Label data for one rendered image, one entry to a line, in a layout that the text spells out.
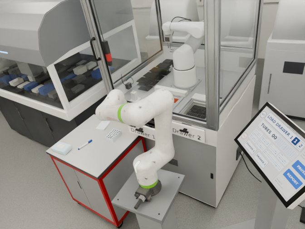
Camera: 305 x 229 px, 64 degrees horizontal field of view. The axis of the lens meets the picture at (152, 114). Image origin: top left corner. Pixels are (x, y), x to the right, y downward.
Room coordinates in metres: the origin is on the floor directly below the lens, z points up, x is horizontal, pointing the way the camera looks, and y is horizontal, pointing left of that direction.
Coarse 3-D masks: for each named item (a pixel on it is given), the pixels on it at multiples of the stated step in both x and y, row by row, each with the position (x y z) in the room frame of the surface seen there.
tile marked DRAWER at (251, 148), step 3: (246, 141) 1.08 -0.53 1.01; (249, 141) 1.06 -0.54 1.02; (246, 144) 1.06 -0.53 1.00; (249, 144) 1.05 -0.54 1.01; (252, 144) 1.03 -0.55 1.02; (246, 147) 1.04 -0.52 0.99; (249, 147) 1.03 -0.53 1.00; (252, 147) 1.02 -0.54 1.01; (255, 147) 1.00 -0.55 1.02; (249, 150) 1.02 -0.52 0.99; (252, 150) 1.00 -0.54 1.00; (255, 150) 0.99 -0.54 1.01; (252, 153) 0.99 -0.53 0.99
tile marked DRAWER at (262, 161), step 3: (258, 153) 0.96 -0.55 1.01; (255, 156) 0.96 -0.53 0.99; (258, 156) 0.95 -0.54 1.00; (261, 156) 0.93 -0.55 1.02; (258, 159) 0.93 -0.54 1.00; (261, 159) 0.92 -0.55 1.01; (264, 159) 0.91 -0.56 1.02; (258, 162) 0.92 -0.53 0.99; (261, 162) 0.90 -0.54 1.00; (264, 162) 0.89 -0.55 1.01; (267, 162) 0.88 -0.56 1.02; (261, 165) 0.89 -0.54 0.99; (264, 165) 0.88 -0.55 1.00
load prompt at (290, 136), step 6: (270, 114) 1.09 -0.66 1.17; (270, 120) 1.06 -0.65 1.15; (276, 120) 1.03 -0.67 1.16; (276, 126) 1.01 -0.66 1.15; (282, 126) 0.98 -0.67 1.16; (282, 132) 0.95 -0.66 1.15; (288, 132) 0.93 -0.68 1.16; (288, 138) 0.90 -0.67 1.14; (294, 138) 0.88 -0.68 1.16; (300, 138) 0.86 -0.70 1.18; (294, 144) 0.86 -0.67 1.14; (300, 144) 0.83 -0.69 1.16; (300, 150) 0.81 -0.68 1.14
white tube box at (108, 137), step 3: (114, 129) 1.71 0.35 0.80; (117, 129) 1.70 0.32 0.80; (111, 132) 1.68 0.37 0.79; (114, 132) 1.67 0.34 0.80; (117, 132) 1.67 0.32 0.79; (120, 132) 1.67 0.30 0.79; (108, 135) 1.65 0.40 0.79; (111, 135) 1.64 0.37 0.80; (117, 135) 1.63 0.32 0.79; (105, 138) 1.62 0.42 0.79; (108, 138) 1.60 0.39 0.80; (111, 138) 1.60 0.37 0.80; (114, 138) 1.60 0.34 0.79; (117, 138) 1.62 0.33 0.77; (111, 141) 1.59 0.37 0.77; (114, 141) 1.59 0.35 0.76
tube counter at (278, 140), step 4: (272, 136) 0.98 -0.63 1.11; (276, 136) 0.96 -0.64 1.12; (276, 140) 0.94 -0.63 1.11; (280, 140) 0.93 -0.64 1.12; (284, 140) 0.91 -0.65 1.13; (276, 144) 0.92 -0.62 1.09; (280, 144) 0.91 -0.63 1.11; (284, 144) 0.89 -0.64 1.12; (288, 144) 0.88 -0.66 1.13; (280, 148) 0.89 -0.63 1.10; (284, 148) 0.88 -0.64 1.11; (288, 148) 0.86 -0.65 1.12; (284, 152) 0.86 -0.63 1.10; (288, 152) 0.85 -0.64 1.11; (292, 152) 0.83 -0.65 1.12; (296, 152) 0.82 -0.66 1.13; (288, 156) 0.83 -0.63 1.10; (292, 156) 0.82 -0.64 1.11
